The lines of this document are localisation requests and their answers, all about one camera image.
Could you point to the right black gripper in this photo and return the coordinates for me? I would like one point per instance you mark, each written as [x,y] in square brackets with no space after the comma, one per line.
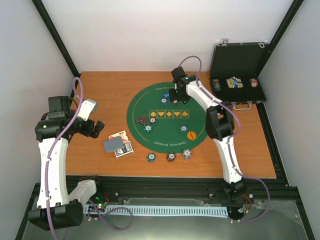
[173,97]

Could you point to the grey card deck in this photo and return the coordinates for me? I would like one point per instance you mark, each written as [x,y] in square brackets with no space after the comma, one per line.
[113,144]

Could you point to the orange round blind button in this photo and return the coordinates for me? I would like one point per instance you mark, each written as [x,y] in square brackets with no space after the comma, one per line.
[191,135]

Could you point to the light blue cable duct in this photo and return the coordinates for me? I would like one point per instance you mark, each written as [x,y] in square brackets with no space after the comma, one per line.
[166,211]

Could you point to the red playing card box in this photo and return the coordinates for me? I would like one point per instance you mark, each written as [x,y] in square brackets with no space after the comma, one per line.
[122,134]

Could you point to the blue playing card box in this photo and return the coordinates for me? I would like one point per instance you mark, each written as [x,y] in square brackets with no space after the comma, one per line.
[125,150]

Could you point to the purple white chip stack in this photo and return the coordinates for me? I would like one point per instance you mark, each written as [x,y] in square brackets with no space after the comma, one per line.
[186,154]

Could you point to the triangular red dealer button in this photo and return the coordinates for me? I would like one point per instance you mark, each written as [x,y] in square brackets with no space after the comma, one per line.
[141,120]

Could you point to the green blue chip stack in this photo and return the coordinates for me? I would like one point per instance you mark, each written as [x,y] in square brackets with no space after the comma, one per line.
[151,157]

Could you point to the black poker chip case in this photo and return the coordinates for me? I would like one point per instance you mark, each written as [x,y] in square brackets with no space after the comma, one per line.
[241,60]

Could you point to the red brown chip stack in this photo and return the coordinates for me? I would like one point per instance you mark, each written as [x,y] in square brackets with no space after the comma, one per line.
[171,157]

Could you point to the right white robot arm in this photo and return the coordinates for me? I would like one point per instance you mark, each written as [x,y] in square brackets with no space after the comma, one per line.
[219,126]

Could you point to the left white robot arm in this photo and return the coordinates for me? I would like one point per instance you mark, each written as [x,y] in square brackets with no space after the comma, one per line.
[53,157]

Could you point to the green blue poker chip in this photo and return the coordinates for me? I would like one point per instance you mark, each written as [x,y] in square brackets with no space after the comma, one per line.
[148,128]

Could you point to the red chips in case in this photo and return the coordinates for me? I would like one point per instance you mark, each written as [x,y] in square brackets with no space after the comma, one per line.
[254,83]

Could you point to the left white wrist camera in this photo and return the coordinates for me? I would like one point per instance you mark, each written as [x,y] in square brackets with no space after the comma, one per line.
[88,106]

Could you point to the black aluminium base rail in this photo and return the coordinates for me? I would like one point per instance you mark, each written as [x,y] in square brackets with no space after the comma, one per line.
[237,198]

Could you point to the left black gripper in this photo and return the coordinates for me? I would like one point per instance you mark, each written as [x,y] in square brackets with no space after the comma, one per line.
[96,131]

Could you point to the blue round blind button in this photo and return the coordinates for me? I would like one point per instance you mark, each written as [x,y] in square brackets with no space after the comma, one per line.
[166,95]

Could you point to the round green poker mat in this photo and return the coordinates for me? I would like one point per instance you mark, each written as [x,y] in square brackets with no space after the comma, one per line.
[165,136]

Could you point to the wrapped card deck in case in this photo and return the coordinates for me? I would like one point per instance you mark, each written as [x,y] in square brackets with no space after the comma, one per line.
[234,83]

